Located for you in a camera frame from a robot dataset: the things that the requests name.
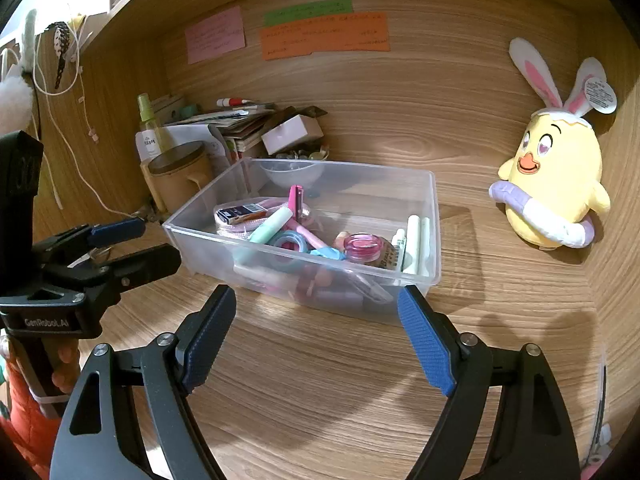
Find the orange sticky note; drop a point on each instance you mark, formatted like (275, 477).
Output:
(325, 37)

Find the clear plastic bowl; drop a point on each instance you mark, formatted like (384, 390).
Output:
(292, 172)

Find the red and white marker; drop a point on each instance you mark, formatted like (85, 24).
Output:
(232, 102)

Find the white and pink box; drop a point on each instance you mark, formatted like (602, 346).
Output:
(292, 135)

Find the white hang tag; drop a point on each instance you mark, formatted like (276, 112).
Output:
(600, 94)

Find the person's left hand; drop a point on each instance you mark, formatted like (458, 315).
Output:
(67, 365)

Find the clear plastic storage box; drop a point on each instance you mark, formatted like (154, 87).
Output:
(210, 255)

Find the wooden canister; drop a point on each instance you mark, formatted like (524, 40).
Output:
(177, 175)

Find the person's left forearm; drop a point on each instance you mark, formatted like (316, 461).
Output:
(25, 425)

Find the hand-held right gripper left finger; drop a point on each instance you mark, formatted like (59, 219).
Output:
(210, 340)

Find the spotted hair clip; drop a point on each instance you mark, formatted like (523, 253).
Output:
(61, 50)

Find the yellow chick plush toy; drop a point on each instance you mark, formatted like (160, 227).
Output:
(555, 185)

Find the green sticky note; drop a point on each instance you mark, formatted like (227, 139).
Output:
(307, 11)

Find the pale green tube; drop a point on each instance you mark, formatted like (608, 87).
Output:
(417, 245)

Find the green spray bottle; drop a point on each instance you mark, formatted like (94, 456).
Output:
(149, 120)

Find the pink razor with teal head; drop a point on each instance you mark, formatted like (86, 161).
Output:
(327, 251)

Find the pink round compact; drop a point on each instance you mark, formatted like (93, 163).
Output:
(362, 247)

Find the stack of books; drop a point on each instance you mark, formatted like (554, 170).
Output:
(235, 125)

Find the white ointment tube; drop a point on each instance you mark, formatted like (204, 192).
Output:
(399, 250)

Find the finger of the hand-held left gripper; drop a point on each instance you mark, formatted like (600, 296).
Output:
(120, 230)
(150, 265)

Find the white labelled container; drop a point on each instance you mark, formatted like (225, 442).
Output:
(147, 146)

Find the mint green tube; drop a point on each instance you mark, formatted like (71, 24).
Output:
(270, 225)

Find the white fluffy toy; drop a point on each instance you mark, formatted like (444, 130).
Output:
(15, 105)

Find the white sheet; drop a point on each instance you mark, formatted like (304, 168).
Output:
(185, 135)

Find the blue tape roll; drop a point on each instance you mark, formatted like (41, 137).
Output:
(280, 240)

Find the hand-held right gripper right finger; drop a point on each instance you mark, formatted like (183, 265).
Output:
(425, 340)

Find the pink sticky note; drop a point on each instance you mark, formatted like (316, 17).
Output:
(215, 35)

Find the small dark blue box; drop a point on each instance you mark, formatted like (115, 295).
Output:
(242, 213)

